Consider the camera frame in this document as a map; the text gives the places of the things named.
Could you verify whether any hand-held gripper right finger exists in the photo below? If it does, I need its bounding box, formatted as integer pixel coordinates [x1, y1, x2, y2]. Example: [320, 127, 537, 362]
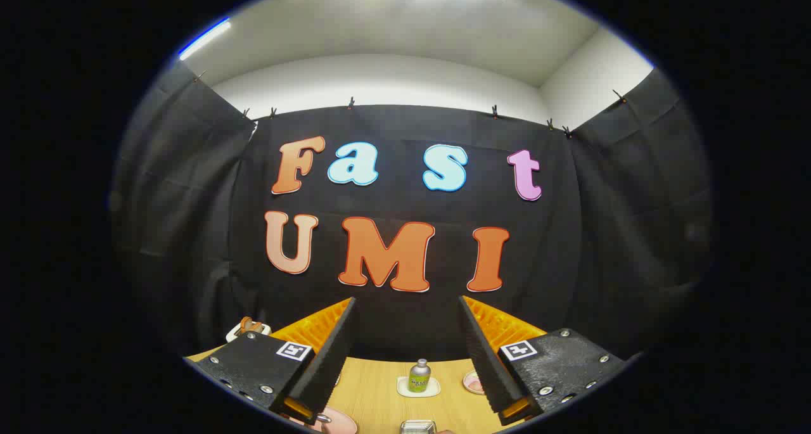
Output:
[459, 296, 642, 426]

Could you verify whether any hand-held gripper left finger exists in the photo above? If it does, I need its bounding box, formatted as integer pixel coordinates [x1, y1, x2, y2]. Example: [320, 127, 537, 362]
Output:
[184, 297, 357, 426]

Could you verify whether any large pink plate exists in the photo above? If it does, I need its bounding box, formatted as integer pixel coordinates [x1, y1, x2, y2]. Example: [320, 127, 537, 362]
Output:
[317, 407, 359, 434]

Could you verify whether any green soda bottle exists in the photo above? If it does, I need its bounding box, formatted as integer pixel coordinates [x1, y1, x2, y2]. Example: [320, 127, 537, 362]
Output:
[409, 359, 432, 393]

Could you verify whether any white coaster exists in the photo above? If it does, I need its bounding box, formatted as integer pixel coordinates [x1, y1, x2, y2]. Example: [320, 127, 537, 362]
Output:
[397, 376, 441, 398]

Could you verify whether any cream white toaster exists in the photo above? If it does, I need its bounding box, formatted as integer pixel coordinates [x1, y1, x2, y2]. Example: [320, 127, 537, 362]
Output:
[226, 317, 272, 343]

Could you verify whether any black backdrop cloth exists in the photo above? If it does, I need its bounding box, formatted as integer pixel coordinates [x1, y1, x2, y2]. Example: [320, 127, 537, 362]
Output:
[111, 60, 713, 362]

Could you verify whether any row of black cloth clips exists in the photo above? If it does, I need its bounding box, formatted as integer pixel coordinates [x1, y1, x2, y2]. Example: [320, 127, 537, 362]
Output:
[193, 70, 628, 138]

